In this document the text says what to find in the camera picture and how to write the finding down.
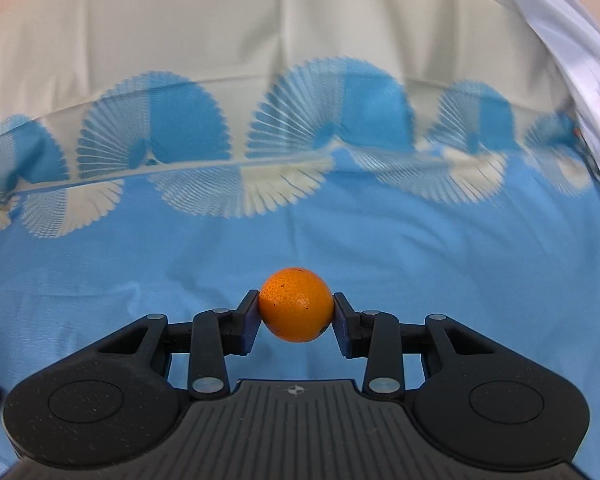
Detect blue fan-print tablecloth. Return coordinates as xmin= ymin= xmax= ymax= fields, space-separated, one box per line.
xmin=0 ymin=0 xmax=600 ymax=461

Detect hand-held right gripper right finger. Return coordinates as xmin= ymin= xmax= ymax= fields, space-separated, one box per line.
xmin=331 ymin=291 xmax=502 ymax=397

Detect white crumpled cloth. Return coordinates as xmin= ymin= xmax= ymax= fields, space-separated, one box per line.
xmin=490 ymin=0 xmax=600 ymax=203

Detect small smooth orange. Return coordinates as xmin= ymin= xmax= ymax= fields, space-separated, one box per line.
xmin=258 ymin=268 xmax=335 ymax=343

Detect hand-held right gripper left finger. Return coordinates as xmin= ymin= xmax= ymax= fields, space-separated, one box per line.
xmin=97 ymin=289 xmax=262 ymax=397

